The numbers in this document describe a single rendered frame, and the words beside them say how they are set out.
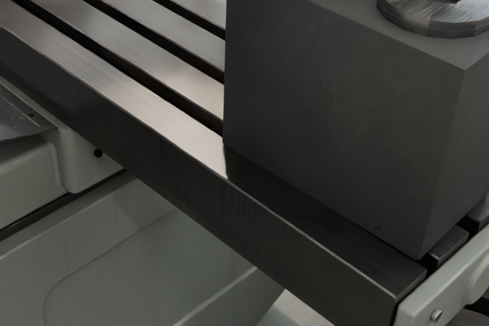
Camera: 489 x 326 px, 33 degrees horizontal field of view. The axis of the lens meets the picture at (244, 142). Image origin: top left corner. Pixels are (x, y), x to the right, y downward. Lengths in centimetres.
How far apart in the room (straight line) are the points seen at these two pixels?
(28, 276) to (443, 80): 63
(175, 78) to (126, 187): 25
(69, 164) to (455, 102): 52
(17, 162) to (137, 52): 19
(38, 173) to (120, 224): 18
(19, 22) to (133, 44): 14
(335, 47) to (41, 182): 47
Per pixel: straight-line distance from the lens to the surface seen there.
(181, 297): 133
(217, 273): 137
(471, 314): 113
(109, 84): 86
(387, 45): 59
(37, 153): 96
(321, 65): 64
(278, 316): 160
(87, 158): 97
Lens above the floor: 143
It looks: 38 degrees down
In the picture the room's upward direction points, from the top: 3 degrees clockwise
